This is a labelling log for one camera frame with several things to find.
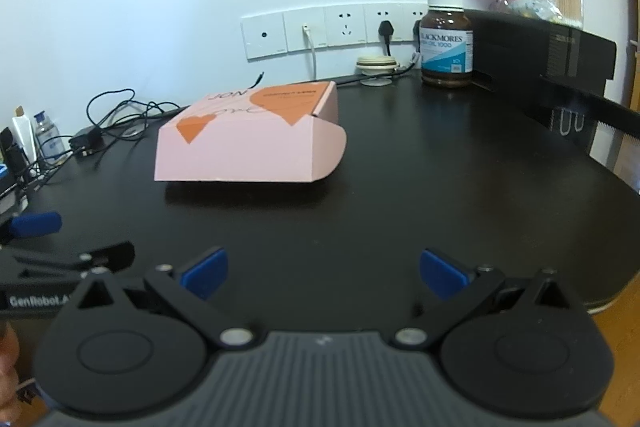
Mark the cotton swab box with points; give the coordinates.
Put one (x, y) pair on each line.
(562, 4)

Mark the black desktop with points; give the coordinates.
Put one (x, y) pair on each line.
(400, 187)

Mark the clear bottle with blue cap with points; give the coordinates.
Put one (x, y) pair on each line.
(47, 134)

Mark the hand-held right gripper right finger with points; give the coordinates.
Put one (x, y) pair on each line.
(442, 274)

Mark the black desktop speaker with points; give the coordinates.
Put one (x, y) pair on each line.
(12, 157)

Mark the brown supplement bottle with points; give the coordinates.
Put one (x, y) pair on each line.
(446, 52)

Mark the black cabinet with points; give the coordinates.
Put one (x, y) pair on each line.
(525, 52)

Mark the black wall plug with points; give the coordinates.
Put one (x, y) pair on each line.
(417, 32)
(386, 32)

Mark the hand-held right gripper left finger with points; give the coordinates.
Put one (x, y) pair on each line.
(205, 272)

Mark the white upright tube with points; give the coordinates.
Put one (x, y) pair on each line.
(24, 137)

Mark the white wall socket row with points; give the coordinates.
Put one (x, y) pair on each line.
(345, 27)

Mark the black power adapter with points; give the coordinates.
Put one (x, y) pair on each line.
(87, 142)

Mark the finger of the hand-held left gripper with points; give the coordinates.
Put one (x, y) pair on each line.
(115, 254)
(35, 226)

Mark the person's left hand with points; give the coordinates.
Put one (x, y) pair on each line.
(9, 362)

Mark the pink cardboard box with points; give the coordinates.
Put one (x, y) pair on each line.
(240, 152)

